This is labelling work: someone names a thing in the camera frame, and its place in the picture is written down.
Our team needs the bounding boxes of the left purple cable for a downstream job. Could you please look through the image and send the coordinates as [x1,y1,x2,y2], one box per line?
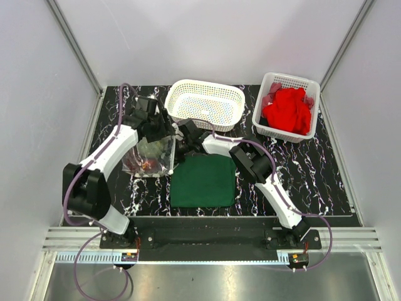
[62,82,140,301]

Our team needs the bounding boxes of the white oval perforated basket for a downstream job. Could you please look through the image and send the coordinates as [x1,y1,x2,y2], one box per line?
[164,79,245,132]

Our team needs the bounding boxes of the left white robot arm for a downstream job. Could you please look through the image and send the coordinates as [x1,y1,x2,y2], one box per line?
[62,95,175,248]

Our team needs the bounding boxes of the folded green cloth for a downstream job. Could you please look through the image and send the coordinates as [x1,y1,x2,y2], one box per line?
[170,155,236,208]

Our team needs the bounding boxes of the pink cloth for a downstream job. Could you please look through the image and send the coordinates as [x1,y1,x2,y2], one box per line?
[261,83,315,109]

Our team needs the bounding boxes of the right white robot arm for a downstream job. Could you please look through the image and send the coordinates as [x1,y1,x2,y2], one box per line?
[174,119,311,249]

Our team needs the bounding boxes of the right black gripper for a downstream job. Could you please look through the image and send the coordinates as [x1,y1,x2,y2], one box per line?
[160,137,193,169]

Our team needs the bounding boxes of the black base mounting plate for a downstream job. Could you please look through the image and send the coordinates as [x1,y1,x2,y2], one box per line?
[100,216,322,263]

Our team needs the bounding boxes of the red cloth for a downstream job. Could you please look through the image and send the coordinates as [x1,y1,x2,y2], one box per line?
[261,87,311,135]

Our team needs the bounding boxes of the clear zip top bag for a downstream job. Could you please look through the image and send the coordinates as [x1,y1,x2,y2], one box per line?
[122,136,176,178]

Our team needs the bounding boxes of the white rectangular perforated basket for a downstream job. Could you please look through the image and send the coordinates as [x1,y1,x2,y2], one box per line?
[252,72,320,143]

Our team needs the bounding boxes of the green fake melon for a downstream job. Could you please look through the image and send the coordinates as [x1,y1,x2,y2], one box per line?
[137,137,169,157]

